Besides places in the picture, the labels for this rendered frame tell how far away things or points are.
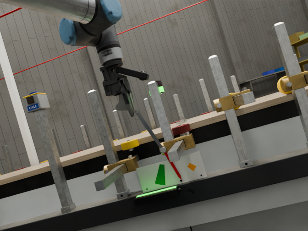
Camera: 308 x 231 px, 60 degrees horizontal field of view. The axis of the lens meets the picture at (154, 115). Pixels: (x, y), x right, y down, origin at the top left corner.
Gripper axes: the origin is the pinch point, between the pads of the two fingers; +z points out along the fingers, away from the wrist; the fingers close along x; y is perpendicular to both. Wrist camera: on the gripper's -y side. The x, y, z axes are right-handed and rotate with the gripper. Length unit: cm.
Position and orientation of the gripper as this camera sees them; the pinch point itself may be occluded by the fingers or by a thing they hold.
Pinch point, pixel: (133, 112)
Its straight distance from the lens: 99.5
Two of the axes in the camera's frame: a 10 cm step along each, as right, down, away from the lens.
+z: 2.8, 9.6, -0.2
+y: -9.4, 2.8, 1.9
